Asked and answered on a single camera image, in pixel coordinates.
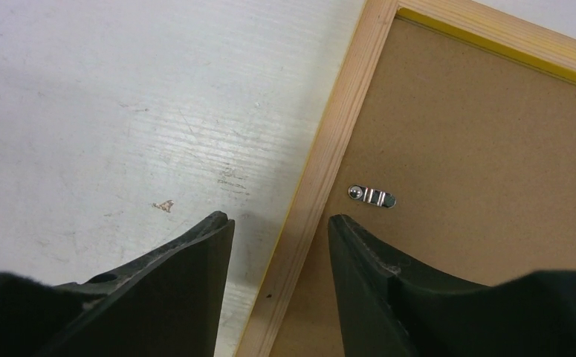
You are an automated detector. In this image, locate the yellow wooden picture frame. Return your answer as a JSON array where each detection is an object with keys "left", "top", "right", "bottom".
[{"left": 235, "top": 1, "right": 576, "bottom": 356}]

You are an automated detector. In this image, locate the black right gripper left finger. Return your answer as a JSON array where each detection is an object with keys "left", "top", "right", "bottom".
[{"left": 0, "top": 211, "right": 235, "bottom": 356}]

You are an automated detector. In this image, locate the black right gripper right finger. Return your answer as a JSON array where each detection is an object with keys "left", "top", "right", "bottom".
[{"left": 328, "top": 214, "right": 576, "bottom": 356}]

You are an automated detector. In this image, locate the small metal turn clip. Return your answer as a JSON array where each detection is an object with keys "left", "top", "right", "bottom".
[{"left": 347, "top": 184, "right": 396, "bottom": 208}]

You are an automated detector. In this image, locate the brown cardboard backing board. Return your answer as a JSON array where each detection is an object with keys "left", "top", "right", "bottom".
[{"left": 271, "top": 19, "right": 576, "bottom": 356}]

